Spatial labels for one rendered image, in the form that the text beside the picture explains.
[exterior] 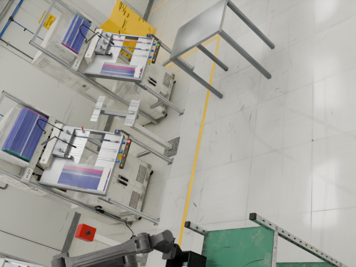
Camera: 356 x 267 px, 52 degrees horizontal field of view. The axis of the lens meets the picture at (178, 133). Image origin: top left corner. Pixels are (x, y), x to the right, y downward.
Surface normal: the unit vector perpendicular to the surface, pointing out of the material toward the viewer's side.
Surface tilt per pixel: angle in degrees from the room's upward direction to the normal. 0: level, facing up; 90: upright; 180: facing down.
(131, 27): 90
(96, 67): 44
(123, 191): 90
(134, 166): 90
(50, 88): 90
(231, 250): 0
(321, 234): 0
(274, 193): 0
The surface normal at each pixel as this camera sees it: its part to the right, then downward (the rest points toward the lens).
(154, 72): 0.66, -0.26
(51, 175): -0.06, -0.51
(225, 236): -0.72, -0.47
